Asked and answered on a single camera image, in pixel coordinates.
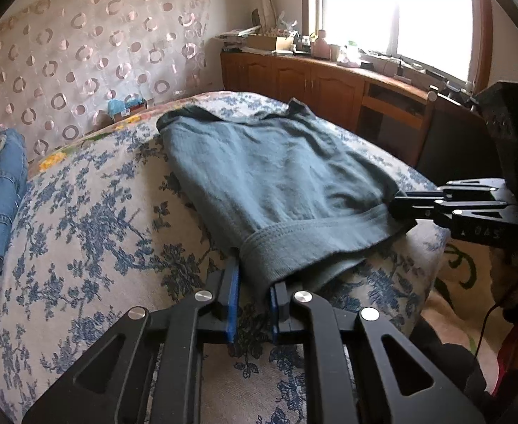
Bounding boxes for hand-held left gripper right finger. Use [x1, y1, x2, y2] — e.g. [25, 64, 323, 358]
[269, 280, 489, 424]

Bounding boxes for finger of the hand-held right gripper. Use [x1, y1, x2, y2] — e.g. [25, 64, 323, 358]
[389, 201, 518, 243]
[392, 179, 507, 206]

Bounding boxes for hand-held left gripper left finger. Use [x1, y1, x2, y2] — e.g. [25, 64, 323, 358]
[20, 256, 242, 424]

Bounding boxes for blue-grey denim shorts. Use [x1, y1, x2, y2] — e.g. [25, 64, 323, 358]
[157, 99, 414, 292]

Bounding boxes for cream floral floor rug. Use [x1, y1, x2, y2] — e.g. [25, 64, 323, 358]
[418, 225, 507, 363]

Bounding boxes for bed with floral sheet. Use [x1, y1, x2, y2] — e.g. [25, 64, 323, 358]
[0, 90, 445, 424]

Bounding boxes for wooden cabinet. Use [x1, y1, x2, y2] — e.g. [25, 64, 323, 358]
[220, 51, 476, 169]

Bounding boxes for window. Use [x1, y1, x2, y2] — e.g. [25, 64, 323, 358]
[307, 0, 494, 89]

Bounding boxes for pink bottle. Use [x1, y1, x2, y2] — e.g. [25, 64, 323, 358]
[314, 30, 330, 58]

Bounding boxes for cardboard box with blue bag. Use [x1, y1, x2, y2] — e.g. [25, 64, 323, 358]
[106, 96, 149, 123]

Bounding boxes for open cardboard box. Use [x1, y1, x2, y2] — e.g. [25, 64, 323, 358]
[246, 33, 295, 54]

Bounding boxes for stack of papers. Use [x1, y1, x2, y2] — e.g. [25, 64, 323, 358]
[215, 26, 260, 51]

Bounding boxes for blue folded jeans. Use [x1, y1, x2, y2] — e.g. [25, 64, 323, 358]
[0, 128, 30, 275]

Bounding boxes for circle patterned curtain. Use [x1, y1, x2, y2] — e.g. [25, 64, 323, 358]
[0, 0, 211, 160]

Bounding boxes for black cable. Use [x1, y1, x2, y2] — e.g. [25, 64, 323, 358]
[473, 298, 509, 358]

